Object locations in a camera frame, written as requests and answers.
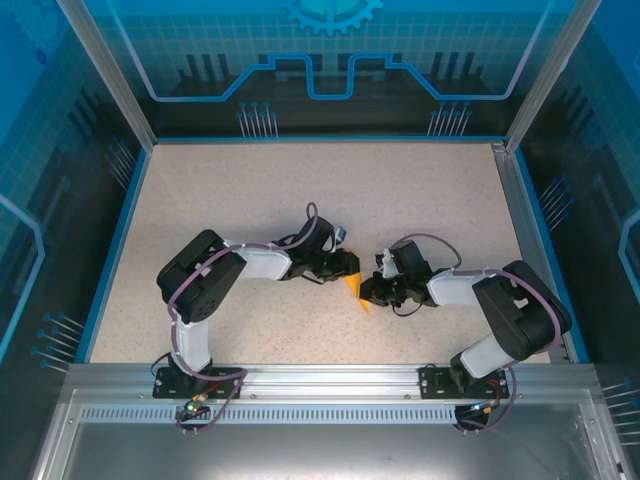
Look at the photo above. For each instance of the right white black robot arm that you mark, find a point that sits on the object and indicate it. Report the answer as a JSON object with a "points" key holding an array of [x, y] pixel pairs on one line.
{"points": [[520, 310]]}

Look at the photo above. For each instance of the aluminium side rail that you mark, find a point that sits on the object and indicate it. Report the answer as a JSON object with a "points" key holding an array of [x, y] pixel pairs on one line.
{"points": [[510, 190]]}

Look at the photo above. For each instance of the blue printed panel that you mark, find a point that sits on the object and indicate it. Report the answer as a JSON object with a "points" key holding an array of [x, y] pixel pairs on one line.
{"points": [[600, 175], [320, 50], [40, 175]]}

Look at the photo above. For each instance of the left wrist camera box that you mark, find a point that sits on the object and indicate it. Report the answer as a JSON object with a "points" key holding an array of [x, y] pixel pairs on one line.
{"points": [[342, 235]]}

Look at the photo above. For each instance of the blue printed back panel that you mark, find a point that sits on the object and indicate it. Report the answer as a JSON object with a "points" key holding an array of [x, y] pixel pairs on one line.
{"points": [[320, 50]]}

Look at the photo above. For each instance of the blue printed right side panel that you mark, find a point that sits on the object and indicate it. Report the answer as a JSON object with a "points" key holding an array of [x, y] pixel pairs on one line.
{"points": [[600, 175]]}

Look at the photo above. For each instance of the grey sheet metal tray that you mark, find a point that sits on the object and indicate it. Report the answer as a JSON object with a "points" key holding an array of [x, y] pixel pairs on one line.
{"points": [[320, 450]]}

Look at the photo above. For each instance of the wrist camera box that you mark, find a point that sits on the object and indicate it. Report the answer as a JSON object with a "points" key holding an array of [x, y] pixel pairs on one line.
{"points": [[342, 235], [386, 265]]}

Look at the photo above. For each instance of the right aluminium frame post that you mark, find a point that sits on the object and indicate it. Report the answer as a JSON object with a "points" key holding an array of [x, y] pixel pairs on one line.
{"points": [[545, 90]]}

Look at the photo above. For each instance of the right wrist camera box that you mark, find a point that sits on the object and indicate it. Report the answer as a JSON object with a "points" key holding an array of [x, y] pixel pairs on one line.
{"points": [[386, 265]]}

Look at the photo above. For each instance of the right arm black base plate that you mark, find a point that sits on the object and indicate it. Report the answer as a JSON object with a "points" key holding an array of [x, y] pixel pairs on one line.
{"points": [[435, 382]]}

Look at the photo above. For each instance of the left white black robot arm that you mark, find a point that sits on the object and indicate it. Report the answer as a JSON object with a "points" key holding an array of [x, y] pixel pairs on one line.
{"points": [[200, 285]]}

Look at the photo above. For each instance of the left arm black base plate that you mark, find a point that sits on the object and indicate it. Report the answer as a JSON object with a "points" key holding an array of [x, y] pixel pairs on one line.
{"points": [[170, 385]]}

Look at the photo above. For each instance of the left aluminium frame post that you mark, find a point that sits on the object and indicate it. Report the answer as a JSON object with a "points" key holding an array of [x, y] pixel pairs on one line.
{"points": [[107, 75]]}

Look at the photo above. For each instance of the aluminium frame post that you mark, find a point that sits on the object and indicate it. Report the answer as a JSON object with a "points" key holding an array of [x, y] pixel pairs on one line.
{"points": [[545, 90], [107, 75]]}

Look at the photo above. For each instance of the blue printed left side panel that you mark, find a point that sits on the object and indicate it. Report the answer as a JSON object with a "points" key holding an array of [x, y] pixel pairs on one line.
{"points": [[40, 175]]}

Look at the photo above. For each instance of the aluminium mounting rail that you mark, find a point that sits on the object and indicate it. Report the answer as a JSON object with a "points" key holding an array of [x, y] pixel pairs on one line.
{"points": [[330, 380]]}

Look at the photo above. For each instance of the yellow square paper sheet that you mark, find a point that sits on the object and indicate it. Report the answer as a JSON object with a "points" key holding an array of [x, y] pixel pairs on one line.
{"points": [[354, 286]]}

